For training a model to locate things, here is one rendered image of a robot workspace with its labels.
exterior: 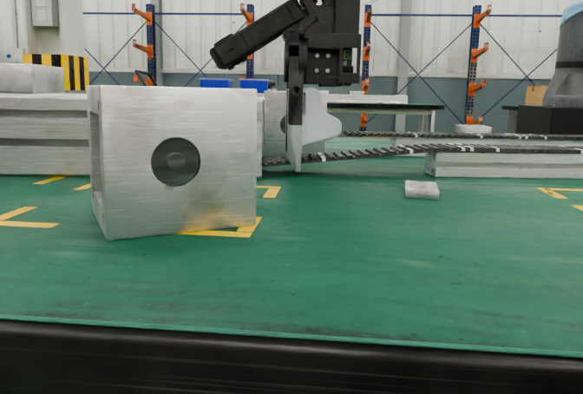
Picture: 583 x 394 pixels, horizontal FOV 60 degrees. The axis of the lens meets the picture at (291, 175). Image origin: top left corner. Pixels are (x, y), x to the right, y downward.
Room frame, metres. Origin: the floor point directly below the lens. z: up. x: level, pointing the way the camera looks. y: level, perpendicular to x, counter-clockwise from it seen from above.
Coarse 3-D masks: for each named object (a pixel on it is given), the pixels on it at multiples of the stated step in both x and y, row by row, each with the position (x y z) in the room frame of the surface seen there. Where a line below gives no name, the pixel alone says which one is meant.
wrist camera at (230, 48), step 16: (288, 0) 0.56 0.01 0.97; (272, 16) 0.56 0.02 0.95; (288, 16) 0.56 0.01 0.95; (304, 16) 0.56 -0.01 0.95; (240, 32) 0.56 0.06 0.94; (256, 32) 0.56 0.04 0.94; (272, 32) 0.56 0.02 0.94; (224, 48) 0.56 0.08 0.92; (240, 48) 0.56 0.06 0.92; (256, 48) 0.57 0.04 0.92; (224, 64) 0.56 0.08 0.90; (240, 64) 0.58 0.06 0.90
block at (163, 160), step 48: (96, 96) 0.32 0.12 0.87; (144, 96) 0.31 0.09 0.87; (192, 96) 0.32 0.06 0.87; (240, 96) 0.34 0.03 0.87; (96, 144) 0.36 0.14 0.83; (144, 144) 0.31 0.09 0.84; (192, 144) 0.32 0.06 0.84; (240, 144) 0.34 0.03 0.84; (96, 192) 0.36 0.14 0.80; (144, 192) 0.31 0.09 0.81; (192, 192) 0.32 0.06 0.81; (240, 192) 0.34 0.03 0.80
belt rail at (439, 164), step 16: (432, 160) 0.58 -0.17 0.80; (448, 160) 0.57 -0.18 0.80; (464, 160) 0.57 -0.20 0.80; (480, 160) 0.57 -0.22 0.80; (496, 160) 0.57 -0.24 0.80; (512, 160) 0.57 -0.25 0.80; (528, 160) 0.57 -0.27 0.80; (544, 160) 0.58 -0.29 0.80; (560, 160) 0.58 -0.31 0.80; (576, 160) 0.58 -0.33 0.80; (448, 176) 0.57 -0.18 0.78; (464, 176) 0.57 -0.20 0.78; (480, 176) 0.57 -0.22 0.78; (496, 176) 0.57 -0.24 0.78; (512, 176) 0.57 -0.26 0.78; (528, 176) 0.57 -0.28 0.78; (544, 176) 0.58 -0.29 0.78; (560, 176) 0.58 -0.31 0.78; (576, 176) 0.58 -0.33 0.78
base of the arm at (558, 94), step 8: (560, 64) 1.13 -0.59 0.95; (568, 64) 1.11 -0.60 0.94; (576, 64) 1.10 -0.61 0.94; (560, 72) 1.13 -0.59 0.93; (568, 72) 1.11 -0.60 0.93; (576, 72) 1.10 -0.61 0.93; (552, 80) 1.15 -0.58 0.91; (560, 80) 1.12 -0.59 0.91; (568, 80) 1.11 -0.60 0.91; (576, 80) 1.09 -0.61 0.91; (552, 88) 1.14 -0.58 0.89; (560, 88) 1.11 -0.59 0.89; (568, 88) 1.11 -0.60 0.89; (576, 88) 1.09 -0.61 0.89; (544, 96) 1.16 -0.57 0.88; (552, 96) 1.12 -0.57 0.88; (560, 96) 1.10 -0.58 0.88; (568, 96) 1.09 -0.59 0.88; (576, 96) 1.08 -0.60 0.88; (544, 104) 1.15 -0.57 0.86; (552, 104) 1.12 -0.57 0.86; (560, 104) 1.10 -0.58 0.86; (568, 104) 1.09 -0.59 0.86; (576, 104) 1.08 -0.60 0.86
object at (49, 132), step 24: (0, 96) 0.52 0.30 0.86; (24, 96) 0.52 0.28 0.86; (48, 96) 0.52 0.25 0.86; (72, 96) 0.52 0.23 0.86; (0, 120) 0.52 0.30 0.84; (24, 120) 0.52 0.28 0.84; (48, 120) 0.52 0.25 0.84; (72, 120) 0.52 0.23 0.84; (0, 144) 0.53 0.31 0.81; (24, 144) 0.53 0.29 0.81; (48, 144) 0.53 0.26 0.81; (72, 144) 0.53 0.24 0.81; (0, 168) 0.52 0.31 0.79; (24, 168) 0.52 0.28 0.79; (48, 168) 0.52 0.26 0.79; (72, 168) 0.52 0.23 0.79
